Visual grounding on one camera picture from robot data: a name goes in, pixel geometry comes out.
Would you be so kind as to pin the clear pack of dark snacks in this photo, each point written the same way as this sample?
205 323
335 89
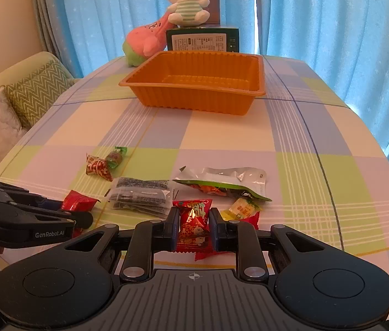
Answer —
139 193

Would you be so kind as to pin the light green sofa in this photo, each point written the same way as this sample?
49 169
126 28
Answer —
39 60

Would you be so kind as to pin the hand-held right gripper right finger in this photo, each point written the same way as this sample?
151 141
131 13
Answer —
214 231

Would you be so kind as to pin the green candy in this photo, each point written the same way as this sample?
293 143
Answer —
115 158

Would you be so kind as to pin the white plush bunny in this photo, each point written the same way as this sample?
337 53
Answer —
185 10

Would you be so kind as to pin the pink and green plush toy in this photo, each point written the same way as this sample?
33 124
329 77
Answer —
146 38

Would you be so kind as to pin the green zigzag pillow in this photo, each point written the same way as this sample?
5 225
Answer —
32 93

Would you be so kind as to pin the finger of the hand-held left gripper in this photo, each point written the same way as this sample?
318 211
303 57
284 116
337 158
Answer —
44 202
82 219

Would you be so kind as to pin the grey curtain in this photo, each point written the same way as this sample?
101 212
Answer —
48 24

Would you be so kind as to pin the yellow candy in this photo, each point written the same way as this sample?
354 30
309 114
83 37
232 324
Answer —
242 208

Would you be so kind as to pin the blue star-print curtain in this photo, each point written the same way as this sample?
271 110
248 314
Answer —
104 24
335 41

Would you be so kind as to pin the red white patterned candy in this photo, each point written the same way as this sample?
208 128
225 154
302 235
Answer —
98 168

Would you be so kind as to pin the silver and green snack bag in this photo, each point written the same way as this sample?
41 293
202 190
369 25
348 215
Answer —
222 176

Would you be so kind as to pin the red printed snack packet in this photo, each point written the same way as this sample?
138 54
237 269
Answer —
194 220

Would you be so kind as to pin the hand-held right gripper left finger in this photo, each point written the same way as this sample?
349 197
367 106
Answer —
172 229

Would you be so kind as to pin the checked pastel tablecloth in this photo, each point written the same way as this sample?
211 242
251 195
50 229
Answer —
232 134

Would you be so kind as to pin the plain red snack packet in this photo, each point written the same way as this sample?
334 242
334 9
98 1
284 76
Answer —
79 201

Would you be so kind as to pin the orange plastic tray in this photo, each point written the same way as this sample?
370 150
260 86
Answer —
197 100

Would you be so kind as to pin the dark green box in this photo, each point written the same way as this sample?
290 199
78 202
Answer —
230 41

